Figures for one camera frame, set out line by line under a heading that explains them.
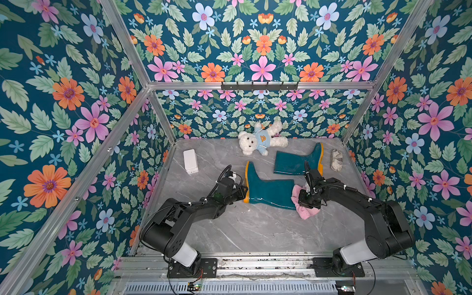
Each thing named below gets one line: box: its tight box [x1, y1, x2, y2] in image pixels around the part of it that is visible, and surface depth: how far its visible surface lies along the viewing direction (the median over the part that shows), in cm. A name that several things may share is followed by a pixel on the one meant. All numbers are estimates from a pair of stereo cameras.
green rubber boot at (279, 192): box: [243, 161, 297, 210], surface depth 94 cm
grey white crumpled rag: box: [330, 148, 344, 173], surface depth 108 cm
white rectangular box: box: [183, 148, 199, 174], surface depth 106 cm
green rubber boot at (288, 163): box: [273, 142, 324, 177], surface depth 107 cm
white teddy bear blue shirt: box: [237, 120, 289, 157], surface depth 113 cm
